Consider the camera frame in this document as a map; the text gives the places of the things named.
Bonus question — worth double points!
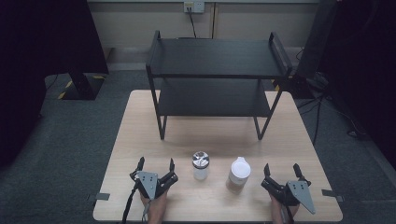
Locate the black stand base yellow stripes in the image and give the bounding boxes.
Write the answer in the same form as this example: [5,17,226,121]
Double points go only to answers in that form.
[57,68,106,101]

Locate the person's left hand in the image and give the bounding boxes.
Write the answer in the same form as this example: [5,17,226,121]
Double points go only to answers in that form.
[139,189,169,224]

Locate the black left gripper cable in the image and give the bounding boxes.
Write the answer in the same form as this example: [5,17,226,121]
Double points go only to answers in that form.
[120,179,140,224]

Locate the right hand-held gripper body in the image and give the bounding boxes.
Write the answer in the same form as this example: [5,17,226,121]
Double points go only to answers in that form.
[261,177,317,216]

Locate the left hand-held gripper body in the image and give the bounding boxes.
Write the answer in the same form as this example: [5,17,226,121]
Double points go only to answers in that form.
[130,169,179,201]

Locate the black floor cables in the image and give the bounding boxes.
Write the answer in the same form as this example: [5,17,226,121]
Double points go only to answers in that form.
[295,73,369,147]

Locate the black upright stand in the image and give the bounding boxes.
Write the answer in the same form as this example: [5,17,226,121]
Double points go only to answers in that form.
[292,0,340,100]

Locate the black cable at wall socket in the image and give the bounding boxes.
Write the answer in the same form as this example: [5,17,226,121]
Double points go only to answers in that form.
[187,7,198,39]

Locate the glass jar with silver lid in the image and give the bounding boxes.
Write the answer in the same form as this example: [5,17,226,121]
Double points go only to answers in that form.
[191,150,211,181]

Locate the dark curtain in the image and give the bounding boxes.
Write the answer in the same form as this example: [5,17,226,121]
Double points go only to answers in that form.
[0,0,109,169]
[320,0,396,172]

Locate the white wall socket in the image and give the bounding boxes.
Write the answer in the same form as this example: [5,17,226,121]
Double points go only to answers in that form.
[183,0,205,14]

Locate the person's right hand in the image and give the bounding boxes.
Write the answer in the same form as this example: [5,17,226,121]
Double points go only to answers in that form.
[269,193,301,224]

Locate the glass jar with white lid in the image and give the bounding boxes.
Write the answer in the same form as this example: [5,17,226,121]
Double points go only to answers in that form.
[225,156,252,192]

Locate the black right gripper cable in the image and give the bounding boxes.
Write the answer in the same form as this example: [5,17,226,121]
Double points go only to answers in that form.
[282,203,295,224]

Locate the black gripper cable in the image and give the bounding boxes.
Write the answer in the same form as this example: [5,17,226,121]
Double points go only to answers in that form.
[282,203,295,224]
[120,179,140,224]

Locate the black two-tier metal shelf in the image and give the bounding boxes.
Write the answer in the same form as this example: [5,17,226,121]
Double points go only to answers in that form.
[145,30,294,141]

